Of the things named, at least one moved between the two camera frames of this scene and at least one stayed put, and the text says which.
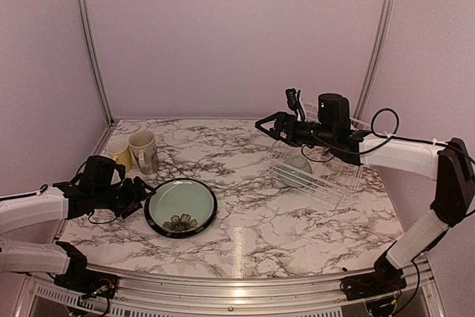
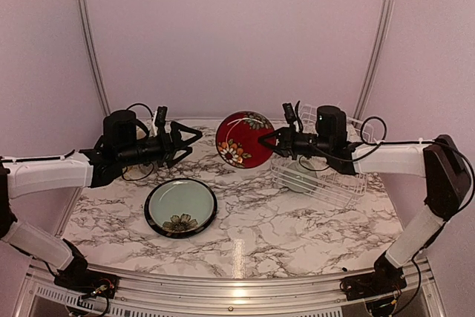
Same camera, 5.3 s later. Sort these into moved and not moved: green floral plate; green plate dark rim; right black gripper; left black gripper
Moved: right black gripper; left black gripper
Not moved: green plate dark rim; green floral plate
